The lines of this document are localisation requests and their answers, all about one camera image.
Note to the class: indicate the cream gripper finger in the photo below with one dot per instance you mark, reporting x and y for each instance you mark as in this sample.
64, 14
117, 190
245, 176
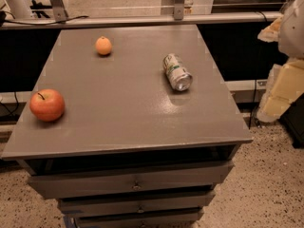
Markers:
270, 33
284, 86

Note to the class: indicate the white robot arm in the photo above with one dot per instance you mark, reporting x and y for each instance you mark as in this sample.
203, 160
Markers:
291, 33

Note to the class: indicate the grey drawer cabinet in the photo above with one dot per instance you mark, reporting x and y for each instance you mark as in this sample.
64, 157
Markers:
121, 111

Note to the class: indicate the orange fruit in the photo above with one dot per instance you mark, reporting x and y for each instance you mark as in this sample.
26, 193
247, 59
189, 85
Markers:
103, 46

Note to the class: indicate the bottom grey drawer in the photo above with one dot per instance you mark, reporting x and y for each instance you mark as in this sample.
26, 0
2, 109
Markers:
142, 220

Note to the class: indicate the grey drawer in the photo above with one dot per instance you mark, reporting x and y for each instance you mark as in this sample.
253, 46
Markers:
142, 220
137, 204
130, 180

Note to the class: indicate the red apple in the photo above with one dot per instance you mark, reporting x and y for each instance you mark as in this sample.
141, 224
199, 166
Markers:
47, 105

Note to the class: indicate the top grey drawer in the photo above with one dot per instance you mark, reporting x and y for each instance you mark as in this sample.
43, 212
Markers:
130, 180

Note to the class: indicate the middle grey drawer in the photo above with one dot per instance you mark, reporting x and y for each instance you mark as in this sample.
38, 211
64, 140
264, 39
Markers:
137, 204

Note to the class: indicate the white pipe top left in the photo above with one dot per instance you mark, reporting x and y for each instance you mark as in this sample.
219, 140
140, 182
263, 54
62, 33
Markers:
20, 9

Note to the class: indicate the grey metal rail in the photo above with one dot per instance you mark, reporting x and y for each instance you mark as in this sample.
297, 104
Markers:
83, 22

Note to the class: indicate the middle metal bracket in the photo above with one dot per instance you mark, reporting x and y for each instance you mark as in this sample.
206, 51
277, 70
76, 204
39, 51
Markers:
178, 9

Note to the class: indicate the metal bracket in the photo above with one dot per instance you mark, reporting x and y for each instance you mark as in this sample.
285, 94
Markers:
178, 9
59, 10

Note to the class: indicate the left metal bracket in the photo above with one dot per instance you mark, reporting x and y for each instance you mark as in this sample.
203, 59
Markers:
59, 10

